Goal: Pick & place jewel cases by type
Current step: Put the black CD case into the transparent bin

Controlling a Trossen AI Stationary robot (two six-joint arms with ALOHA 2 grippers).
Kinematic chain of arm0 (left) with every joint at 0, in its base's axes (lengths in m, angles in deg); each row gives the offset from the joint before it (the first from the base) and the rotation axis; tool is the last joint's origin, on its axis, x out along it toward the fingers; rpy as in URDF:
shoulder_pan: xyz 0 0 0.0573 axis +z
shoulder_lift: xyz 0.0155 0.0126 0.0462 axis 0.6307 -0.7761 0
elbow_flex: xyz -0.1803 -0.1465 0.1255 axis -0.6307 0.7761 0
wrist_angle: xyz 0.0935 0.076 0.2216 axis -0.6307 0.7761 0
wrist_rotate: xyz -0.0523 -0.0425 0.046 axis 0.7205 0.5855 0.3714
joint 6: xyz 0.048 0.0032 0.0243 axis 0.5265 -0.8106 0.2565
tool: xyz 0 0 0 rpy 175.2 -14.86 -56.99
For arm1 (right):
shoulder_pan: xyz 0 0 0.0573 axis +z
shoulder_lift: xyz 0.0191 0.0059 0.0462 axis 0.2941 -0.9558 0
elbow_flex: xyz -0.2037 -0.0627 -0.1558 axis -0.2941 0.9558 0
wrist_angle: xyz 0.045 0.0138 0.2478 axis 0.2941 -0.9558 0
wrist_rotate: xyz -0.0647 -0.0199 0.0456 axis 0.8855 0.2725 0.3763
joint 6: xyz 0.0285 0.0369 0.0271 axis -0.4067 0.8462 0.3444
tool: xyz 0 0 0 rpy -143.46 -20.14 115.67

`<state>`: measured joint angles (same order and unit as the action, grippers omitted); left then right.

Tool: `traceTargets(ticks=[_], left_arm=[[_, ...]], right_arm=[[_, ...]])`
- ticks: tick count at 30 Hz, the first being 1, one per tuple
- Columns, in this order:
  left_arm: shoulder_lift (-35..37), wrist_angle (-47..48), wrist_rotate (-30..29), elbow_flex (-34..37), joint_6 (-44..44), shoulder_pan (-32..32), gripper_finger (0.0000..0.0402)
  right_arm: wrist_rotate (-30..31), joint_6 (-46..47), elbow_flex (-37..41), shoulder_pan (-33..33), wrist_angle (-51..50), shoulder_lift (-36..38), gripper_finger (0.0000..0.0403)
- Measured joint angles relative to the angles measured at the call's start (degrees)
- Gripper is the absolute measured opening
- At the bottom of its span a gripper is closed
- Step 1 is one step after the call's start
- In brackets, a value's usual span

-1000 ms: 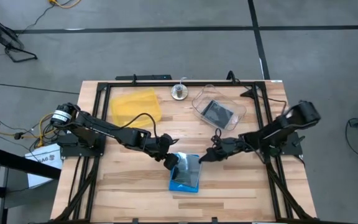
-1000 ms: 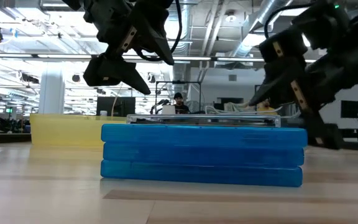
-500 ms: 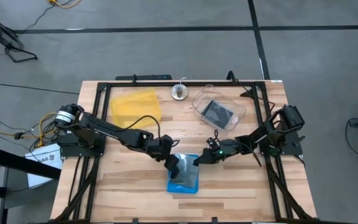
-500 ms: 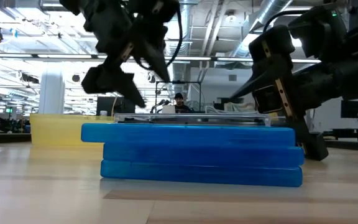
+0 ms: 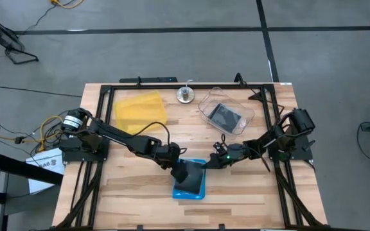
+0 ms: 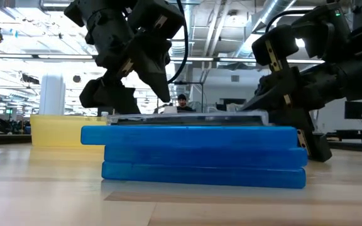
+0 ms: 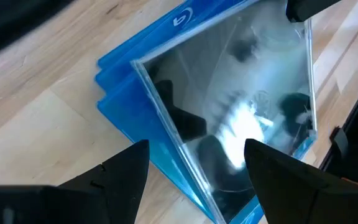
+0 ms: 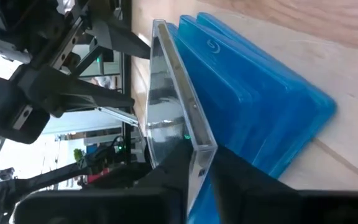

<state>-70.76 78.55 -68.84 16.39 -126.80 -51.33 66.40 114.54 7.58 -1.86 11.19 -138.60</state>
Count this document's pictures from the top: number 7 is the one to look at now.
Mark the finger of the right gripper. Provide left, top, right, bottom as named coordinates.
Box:
left=286, top=0, right=343, bottom=23

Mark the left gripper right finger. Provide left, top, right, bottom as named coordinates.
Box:
left=244, top=138, right=358, bottom=224

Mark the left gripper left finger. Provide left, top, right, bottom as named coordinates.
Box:
left=0, top=139, right=150, bottom=224

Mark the clear CD jewel case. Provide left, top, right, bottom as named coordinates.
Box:
left=131, top=0, right=318, bottom=224

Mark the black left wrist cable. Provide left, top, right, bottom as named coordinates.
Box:
left=0, top=0, right=74, bottom=62

